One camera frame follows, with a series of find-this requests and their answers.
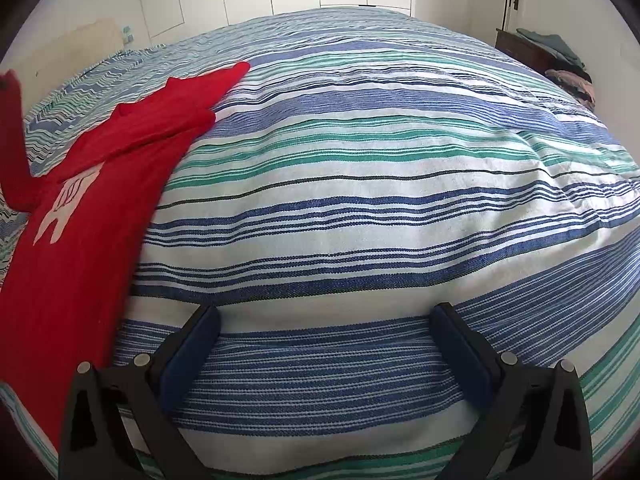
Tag dark wooden dresser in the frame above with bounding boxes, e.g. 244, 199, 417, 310
495, 29, 556, 75

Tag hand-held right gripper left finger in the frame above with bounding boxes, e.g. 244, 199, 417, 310
59, 304, 222, 480

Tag teal folded clothes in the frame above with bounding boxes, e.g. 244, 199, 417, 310
516, 27, 586, 69

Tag striped blue green blanket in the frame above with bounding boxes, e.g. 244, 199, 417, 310
0, 6, 640, 480

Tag beige headboard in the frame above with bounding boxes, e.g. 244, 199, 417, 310
0, 18, 126, 86

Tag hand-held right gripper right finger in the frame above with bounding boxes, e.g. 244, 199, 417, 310
430, 303, 593, 480

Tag red sweater with white dog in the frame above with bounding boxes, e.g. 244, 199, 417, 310
0, 61, 251, 396

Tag white door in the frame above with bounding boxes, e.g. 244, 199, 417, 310
470, 0, 531, 46

